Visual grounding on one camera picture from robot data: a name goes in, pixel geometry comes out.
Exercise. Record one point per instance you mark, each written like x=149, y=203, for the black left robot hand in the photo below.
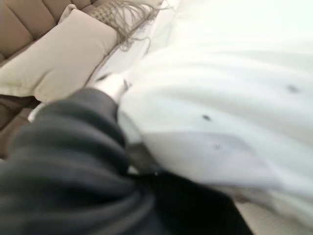
x=73, y=171

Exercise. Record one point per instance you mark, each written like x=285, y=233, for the white duvet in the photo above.
x=220, y=98

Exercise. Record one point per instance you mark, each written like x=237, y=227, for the large beige pillow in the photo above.
x=61, y=54

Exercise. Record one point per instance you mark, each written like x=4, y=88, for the patterned fringed cushion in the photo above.
x=102, y=13

